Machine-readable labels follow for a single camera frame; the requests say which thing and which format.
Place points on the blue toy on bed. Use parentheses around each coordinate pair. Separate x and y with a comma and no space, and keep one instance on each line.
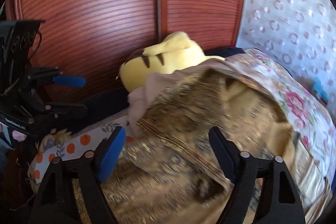
(318,91)

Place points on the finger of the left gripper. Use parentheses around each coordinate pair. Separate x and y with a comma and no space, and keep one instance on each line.
(70,81)

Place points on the folded beige cloth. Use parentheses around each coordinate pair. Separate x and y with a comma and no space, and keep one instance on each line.
(141,98)

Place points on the dark blue bed sheet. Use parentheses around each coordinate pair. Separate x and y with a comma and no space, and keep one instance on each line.
(224,52)

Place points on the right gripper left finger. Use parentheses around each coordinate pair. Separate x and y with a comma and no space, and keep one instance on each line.
(55,201)

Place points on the orange-print white blanket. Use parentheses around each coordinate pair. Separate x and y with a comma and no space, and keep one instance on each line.
(69,146)

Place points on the yellow plush toy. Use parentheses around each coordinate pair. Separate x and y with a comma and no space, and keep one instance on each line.
(175,53)

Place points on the wooden louvered wardrobe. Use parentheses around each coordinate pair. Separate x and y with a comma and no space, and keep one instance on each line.
(92,38)

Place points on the floral bed quilt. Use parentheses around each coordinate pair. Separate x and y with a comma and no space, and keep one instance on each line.
(308,117)

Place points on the gold patterned sunflower garment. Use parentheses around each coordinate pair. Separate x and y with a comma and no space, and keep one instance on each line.
(171,175)

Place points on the white circle-pattern curtain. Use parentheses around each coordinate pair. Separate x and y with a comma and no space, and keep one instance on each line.
(298,34)

